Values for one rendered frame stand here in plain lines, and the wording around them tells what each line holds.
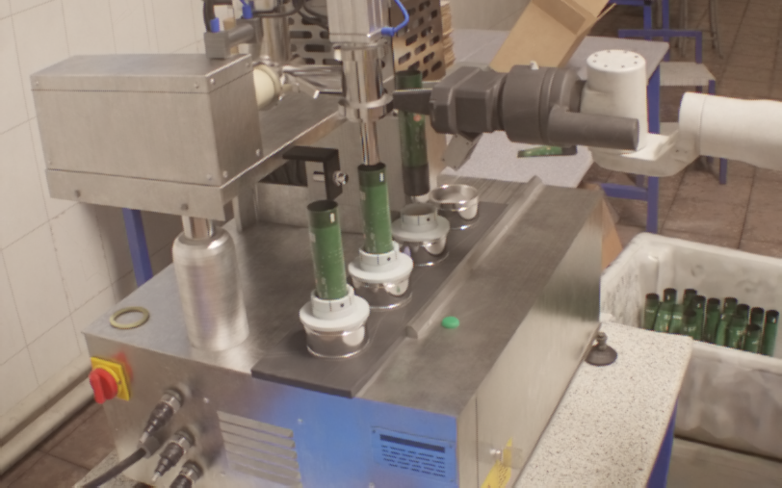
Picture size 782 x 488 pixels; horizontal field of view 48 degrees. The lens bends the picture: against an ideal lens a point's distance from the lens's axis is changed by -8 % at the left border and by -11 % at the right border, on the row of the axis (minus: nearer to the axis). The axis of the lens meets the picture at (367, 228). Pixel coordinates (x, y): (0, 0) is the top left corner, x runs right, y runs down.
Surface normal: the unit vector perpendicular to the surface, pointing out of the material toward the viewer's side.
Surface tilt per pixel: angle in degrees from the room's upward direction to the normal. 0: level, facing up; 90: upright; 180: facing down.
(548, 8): 111
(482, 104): 90
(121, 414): 90
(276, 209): 90
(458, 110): 90
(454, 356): 0
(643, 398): 0
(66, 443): 0
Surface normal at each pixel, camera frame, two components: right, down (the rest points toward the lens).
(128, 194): -0.44, 0.40
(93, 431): -0.08, -0.91
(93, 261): 0.89, 0.11
